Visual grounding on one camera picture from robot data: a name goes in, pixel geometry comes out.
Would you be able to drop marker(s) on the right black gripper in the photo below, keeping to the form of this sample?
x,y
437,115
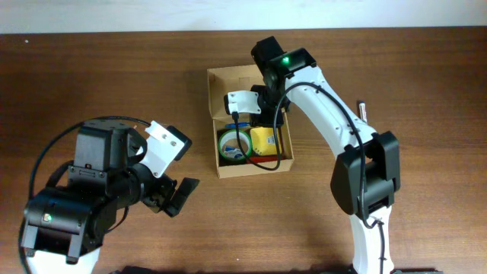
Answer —
x,y
272,115

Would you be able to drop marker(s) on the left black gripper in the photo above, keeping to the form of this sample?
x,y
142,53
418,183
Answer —
x,y
167,194

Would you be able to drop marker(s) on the yellow sticky note pad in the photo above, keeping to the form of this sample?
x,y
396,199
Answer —
x,y
263,141

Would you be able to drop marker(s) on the brown cardboard box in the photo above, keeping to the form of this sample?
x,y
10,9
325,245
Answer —
x,y
239,78

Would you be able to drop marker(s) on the green tape roll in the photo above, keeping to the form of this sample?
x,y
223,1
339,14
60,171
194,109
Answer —
x,y
235,146

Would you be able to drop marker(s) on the small blue white box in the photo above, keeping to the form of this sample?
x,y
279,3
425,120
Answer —
x,y
232,154

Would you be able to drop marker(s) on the red utility knife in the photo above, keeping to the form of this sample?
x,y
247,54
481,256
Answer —
x,y
261,159

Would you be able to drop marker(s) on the blue white marker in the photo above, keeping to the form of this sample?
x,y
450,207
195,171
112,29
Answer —
x,y
362,111

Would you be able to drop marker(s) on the blue ballpoint pen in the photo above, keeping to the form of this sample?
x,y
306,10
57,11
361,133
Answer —
x,y
234,125

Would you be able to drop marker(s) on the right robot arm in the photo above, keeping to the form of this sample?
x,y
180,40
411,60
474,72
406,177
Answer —
x,y
366,174

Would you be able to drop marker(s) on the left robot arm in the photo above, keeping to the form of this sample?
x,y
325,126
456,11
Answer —
x,y
114,168

